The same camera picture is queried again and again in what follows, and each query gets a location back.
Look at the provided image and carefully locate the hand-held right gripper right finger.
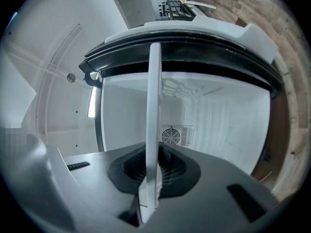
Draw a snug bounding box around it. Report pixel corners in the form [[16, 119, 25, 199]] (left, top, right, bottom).
[[155, 141, 279, 228]]

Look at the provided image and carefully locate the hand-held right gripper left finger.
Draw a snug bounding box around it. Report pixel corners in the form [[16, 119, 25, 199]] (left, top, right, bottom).
[[60, 142, 147, 216]]

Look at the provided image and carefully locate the white wire fridge shelf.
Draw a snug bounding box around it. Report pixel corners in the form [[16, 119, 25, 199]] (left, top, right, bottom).
[[138, 42, 163, 225]]

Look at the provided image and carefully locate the white open-front cabinet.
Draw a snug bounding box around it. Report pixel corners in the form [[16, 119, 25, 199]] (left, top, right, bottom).
[[93, 64, 290, 179]]

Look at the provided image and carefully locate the ceiling light panel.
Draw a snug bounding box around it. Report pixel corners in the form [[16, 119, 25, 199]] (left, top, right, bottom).
[[87, 85, 96, 119]]

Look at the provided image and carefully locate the white ceiling conduit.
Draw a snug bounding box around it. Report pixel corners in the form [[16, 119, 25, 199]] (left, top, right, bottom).
[[7, 49, 93, 90]]

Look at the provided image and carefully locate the white pegboard with black items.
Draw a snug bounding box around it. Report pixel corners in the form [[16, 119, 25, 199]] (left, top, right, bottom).
[[150, 0, 171, 20]]

